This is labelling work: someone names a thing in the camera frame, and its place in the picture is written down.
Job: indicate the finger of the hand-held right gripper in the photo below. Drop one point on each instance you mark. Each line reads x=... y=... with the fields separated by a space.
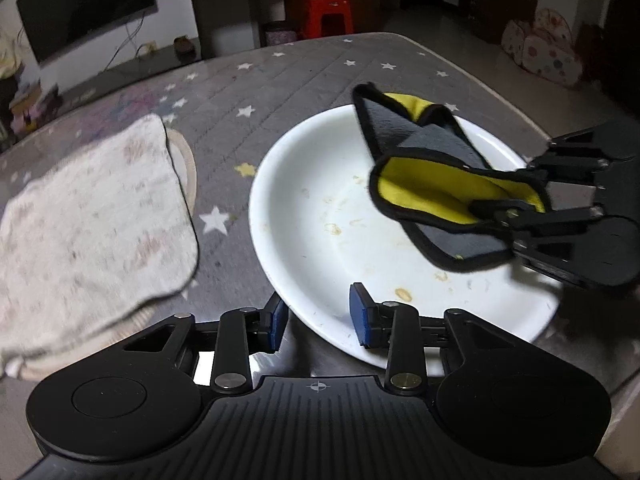
x=550 y=220
x=570 y=167

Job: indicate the white stained towel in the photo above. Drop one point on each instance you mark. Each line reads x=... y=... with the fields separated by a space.
x=90 y=220

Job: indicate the wall socket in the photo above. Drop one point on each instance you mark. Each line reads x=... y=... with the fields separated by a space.
x=146 y=48

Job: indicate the red plastic stool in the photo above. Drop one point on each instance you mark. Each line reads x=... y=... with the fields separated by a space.
x=327 y=7

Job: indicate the grey and yellow cloth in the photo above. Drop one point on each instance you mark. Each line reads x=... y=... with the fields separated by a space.
x=435 y=145

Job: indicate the grey star-printed table cover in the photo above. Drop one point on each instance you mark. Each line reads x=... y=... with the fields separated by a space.
x=280 y=85

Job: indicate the beige tote bag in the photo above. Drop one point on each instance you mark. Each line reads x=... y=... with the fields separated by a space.
x=7 y=60

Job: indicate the purple patterned bin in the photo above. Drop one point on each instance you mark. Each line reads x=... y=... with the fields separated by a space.
x=282 y=34

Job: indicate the white dotted cushion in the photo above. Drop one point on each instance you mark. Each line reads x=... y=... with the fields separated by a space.
x=514 y=42
x=552 y=50

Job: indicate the black television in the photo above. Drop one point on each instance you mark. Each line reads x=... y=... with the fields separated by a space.
x=85 y=5

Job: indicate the small brown object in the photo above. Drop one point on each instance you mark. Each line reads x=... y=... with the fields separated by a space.
x=184 y=45

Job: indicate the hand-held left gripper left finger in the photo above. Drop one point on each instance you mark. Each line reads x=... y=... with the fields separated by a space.
x=274 y=322

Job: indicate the white plate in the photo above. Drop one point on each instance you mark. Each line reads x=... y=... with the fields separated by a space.
x=325 y=260

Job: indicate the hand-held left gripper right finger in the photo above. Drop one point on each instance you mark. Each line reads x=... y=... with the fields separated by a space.
x=357 y=315

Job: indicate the glass display cabinet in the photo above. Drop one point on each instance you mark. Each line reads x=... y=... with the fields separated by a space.
x=225 y=20

